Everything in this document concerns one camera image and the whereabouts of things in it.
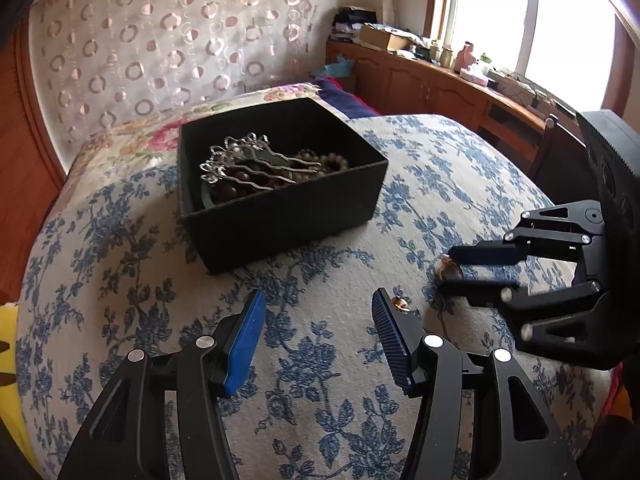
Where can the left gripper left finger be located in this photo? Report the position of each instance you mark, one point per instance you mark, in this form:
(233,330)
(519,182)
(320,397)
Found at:
(241,344)

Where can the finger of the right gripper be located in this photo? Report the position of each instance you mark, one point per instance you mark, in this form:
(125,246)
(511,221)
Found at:
(479,293)
(486,253)

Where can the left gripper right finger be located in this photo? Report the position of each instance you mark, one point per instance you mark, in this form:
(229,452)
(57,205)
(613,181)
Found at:
(398,333)

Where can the green jade bangle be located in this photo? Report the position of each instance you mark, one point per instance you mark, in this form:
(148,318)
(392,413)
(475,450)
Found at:
(221,192)

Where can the silver hair fork pin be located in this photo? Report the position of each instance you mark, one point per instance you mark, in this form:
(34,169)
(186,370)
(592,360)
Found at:
(251,161)

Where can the black jewelry box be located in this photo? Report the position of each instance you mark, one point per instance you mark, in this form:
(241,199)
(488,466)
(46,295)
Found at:
(265,223)

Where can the blue floral bed cover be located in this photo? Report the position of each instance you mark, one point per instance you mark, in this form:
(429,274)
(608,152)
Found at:
(112,270)

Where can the dark wooden chair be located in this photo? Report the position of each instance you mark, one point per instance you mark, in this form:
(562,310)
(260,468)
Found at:
(561,168)

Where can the pink figurine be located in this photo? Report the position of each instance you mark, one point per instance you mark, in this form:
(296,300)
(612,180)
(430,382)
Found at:
(465,58)

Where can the wooden cabinet counter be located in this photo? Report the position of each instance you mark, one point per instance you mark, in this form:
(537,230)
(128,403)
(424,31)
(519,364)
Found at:
(394,85)

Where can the navy blue blanket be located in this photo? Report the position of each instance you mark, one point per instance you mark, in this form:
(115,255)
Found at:
(331,92)

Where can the pink floral quilt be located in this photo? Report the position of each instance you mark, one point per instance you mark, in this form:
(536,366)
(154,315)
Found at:
(175,129)

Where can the yellow plush toy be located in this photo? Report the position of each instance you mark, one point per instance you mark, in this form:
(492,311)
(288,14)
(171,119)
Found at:
(11,409)

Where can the cardboard box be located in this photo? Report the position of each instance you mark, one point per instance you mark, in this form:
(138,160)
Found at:
(384,37)

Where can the wooden headboard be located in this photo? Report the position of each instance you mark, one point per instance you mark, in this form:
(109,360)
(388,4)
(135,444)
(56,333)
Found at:
(31,174)

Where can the white circle pattern curtain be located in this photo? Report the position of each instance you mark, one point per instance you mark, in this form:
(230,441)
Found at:
(99,64)

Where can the window with wooden frame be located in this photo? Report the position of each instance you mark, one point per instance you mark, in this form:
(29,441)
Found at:
(580,52)

